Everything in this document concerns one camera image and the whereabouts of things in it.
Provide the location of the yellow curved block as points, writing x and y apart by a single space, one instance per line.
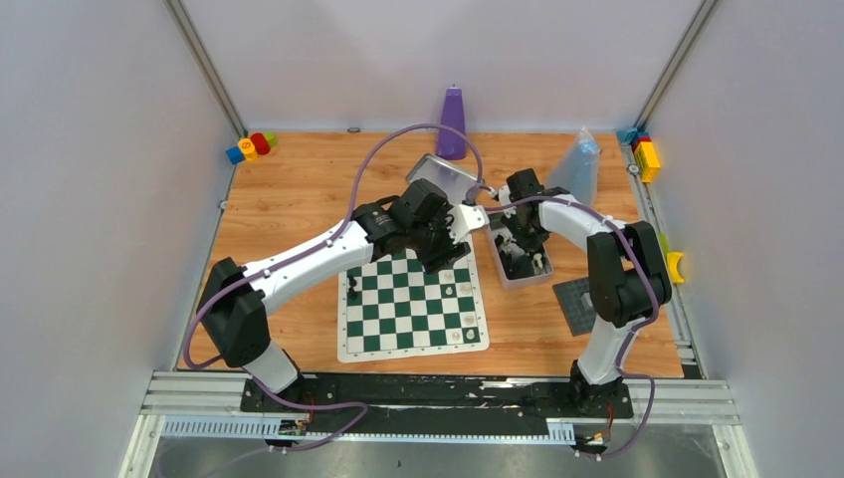
673 260

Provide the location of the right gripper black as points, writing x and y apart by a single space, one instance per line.
531 243

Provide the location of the grey lego baseplate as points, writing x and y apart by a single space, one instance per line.
576 305

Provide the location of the colourful block stack right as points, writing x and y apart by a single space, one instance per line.
644 152

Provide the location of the metal tin lid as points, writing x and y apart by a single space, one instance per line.
454 180

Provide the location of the black pawn on board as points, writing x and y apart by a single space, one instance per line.
351 293

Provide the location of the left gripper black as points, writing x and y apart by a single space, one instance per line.
442 253

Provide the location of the metal tin box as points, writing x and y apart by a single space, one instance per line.
516 267

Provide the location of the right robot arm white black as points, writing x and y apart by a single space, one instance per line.
627 276

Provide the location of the purple cone bottle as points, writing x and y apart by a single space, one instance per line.
449 145

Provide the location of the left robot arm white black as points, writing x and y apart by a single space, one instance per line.
237 300

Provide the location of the colourful block stack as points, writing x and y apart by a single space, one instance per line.
644 152
252 147

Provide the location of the colourful block stack left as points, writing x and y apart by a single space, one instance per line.
252 147

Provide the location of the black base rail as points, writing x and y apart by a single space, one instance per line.
439 404

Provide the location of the green white chess mat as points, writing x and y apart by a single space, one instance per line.
400 311

